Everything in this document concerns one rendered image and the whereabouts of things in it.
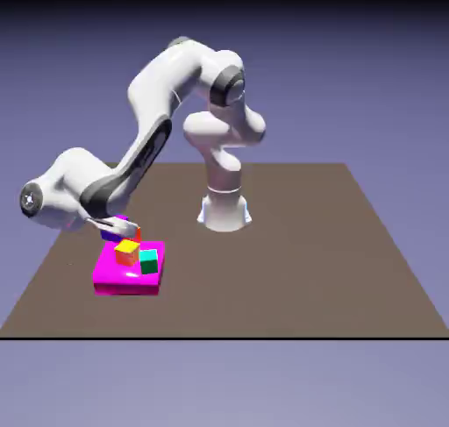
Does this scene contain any large magenta box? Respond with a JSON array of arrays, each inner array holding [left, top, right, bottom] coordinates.
[[91, 239, 166, 297]]

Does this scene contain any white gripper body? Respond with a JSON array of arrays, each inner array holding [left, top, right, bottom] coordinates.
[[86, 216, 139, 240]]

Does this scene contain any small orange cube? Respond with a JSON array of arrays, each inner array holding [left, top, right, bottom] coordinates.
[[114, 238, 141, 267]]

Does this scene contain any small purple cube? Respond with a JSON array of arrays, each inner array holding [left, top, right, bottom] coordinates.
[[100, 215, 130, 244]]

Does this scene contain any small green cube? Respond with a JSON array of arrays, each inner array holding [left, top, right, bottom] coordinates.
[[139, 248, 160, 275]]

